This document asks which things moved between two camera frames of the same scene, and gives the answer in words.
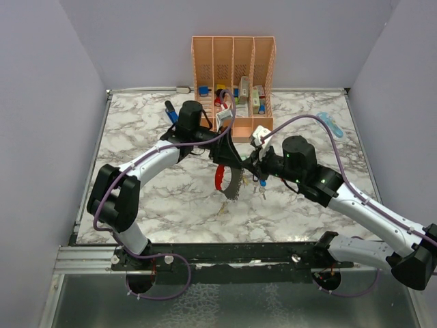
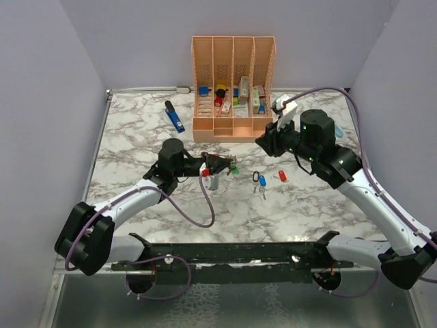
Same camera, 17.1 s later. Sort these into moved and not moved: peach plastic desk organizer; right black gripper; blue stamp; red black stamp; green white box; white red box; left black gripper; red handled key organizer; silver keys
Moved: red handled key organizer; right black gripper; left black gripper
Not moved: green white box; silver keys; peach plastic desk organizer; red black stamp; white red box; blue stamp
